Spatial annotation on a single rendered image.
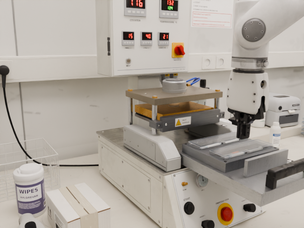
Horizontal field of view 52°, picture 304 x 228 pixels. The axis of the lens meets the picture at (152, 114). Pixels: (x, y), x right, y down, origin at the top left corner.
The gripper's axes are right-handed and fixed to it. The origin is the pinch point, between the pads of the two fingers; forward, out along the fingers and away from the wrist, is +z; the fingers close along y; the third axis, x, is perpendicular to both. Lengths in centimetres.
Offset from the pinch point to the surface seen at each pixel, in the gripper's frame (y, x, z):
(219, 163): -2.0, 9.8, 6.3
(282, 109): 50, -91, 15
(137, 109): 36.8, 9.7, 0.5
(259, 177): -9.7, 4.9, 8.0
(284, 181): -14.0, 1.9, 7.9
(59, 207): 24, 41, 21
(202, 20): 79, -56, -33
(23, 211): 39, 48, 28
